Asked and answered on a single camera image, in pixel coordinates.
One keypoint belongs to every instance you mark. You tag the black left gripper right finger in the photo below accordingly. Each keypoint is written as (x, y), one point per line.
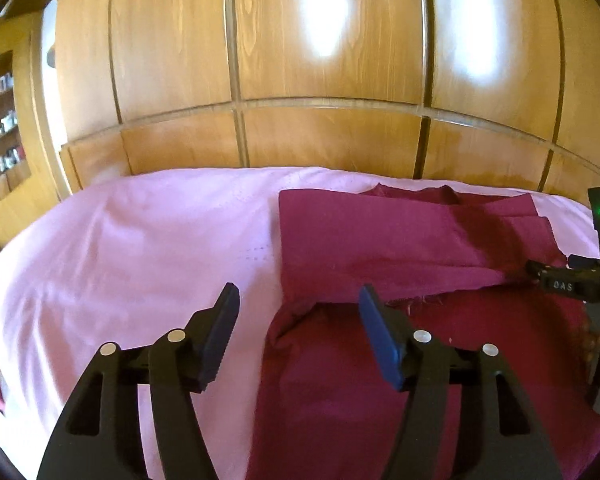
(499, 435)

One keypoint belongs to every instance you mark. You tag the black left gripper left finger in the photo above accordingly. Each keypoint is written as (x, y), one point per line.
(98, 436)

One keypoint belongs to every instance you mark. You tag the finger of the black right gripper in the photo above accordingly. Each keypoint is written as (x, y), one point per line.
(547, 276)

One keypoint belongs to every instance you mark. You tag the dark red velvet garment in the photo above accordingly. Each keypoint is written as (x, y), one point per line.
(454, 264)

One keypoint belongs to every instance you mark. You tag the pink bedspread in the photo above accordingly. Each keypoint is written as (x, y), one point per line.
(127, 260)

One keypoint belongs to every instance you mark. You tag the wooden panelled wardrobe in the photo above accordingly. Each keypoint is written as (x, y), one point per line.
(491, 92)

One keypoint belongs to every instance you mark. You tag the wooden shelf cabinet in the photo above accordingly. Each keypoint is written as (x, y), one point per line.
(31, 177)

